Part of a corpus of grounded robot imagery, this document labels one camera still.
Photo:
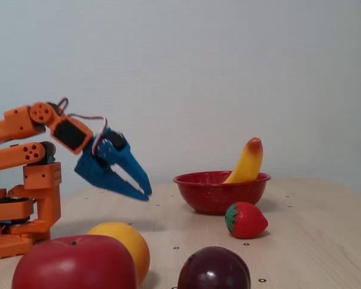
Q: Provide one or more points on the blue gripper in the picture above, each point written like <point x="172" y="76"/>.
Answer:
<point x="91" y="168"/>

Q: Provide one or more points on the yellow toy banana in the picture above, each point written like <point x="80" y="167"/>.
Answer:
<point x="249" y="162"/>

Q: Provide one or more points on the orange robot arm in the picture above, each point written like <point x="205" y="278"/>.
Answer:
<point x="9" y="123"/>

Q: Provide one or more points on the red speckled enamel bowl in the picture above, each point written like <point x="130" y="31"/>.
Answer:
<point x="216" y="195"/>

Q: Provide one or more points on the toy orange fruit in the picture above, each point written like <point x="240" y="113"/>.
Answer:
<point x="129" y="238"/>

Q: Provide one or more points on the red toy apple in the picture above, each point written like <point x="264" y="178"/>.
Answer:
<point x="75" y="265"/>

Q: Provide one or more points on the dark purple toy plum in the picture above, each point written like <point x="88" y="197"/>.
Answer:
<point x="210" y="271"/>

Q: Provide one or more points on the red toy strawberry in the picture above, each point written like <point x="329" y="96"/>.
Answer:
<point x="249" y="221"/>

